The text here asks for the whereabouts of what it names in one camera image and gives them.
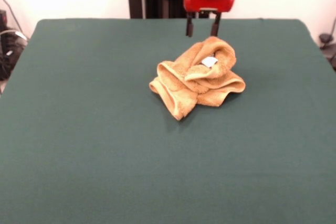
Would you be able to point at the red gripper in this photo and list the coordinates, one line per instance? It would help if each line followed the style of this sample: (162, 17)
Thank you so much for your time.
(210, 2)

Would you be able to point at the yellow terry towel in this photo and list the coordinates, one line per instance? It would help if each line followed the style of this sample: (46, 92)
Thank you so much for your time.
(178, 85)

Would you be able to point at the dark green tablecloth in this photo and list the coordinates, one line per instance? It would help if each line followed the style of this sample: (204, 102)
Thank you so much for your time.
(78, 142)

